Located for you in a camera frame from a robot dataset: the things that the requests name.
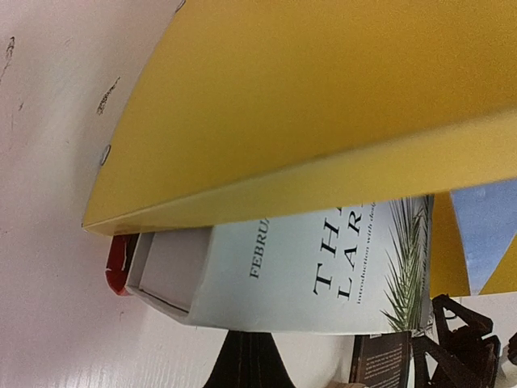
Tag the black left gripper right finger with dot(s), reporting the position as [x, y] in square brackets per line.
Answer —
[267, 369]

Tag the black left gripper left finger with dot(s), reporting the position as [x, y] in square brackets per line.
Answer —
[232, 366]

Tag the white Singularity palm book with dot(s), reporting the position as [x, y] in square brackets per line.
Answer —
[342, 271]

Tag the large orange Good Morning book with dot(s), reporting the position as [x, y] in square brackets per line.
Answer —
[119, 262]

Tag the black paperback barcode book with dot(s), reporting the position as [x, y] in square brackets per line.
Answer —
[381, 360]

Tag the yellow pink blue bookshelf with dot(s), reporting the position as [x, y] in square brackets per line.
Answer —
[250, 109]

